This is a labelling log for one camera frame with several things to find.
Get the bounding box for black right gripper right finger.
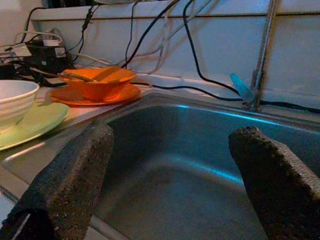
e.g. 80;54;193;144
228;125;320;240

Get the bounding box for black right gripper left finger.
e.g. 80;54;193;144
0;121;115;240

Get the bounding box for white ribbed bowl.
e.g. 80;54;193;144
0;79;40;135

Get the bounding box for light green plate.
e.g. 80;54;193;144
0;101;71;152

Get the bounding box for orange bowl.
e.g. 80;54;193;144
59;67;137;101

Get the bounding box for orange plate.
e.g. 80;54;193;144
49;83;142;108

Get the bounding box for stainless steel sink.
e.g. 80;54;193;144
0;89;320;240

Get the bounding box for long black power strip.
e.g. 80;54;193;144
0;62;66;87

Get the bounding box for black charger box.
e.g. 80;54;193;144
24;38;75;75

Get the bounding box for metal faucet pipe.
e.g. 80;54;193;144
246;0;280;112

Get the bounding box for small faucet lever handle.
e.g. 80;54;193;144
229;72;256;104

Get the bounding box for white cable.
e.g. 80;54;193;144
72;0;221;66

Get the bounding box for thick black cable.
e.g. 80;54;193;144
182;0;245;97

